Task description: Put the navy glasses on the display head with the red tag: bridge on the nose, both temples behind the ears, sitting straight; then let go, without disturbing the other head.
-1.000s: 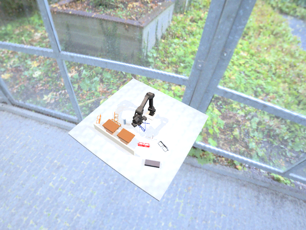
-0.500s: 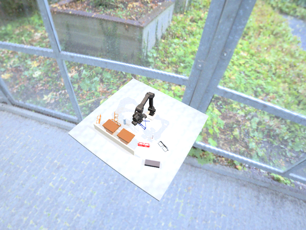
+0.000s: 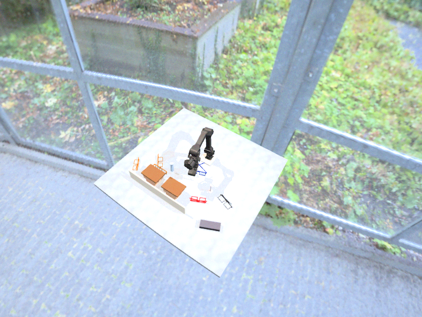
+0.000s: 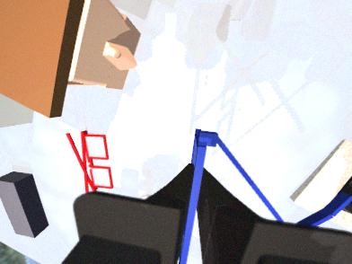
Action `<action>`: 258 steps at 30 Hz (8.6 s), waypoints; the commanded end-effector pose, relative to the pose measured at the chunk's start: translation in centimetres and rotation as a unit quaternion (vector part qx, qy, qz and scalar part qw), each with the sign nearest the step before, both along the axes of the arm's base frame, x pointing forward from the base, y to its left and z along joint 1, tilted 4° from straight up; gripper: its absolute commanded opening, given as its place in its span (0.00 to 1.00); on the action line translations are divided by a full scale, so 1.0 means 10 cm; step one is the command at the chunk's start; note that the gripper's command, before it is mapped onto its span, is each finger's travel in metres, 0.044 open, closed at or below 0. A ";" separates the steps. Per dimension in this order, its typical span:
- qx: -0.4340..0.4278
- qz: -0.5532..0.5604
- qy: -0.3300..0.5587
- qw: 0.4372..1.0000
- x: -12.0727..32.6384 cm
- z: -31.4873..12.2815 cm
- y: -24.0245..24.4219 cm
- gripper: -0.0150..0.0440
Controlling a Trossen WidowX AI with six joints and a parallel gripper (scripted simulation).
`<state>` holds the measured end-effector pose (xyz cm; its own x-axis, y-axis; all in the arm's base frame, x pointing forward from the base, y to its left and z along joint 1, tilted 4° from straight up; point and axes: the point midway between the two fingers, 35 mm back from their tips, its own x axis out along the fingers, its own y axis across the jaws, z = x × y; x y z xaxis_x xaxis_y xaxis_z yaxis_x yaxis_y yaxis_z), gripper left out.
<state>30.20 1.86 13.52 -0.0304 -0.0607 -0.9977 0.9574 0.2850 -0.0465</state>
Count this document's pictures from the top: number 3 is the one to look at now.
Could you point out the red glasses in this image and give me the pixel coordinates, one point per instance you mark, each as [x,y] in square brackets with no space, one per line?
[201,200]

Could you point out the dark grey glasses frame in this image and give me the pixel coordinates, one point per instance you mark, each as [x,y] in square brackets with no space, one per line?
[227,204]

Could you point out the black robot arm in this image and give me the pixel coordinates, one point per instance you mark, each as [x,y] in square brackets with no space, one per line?
[206,133]

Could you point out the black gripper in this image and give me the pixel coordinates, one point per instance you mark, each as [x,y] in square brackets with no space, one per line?
[194,170]

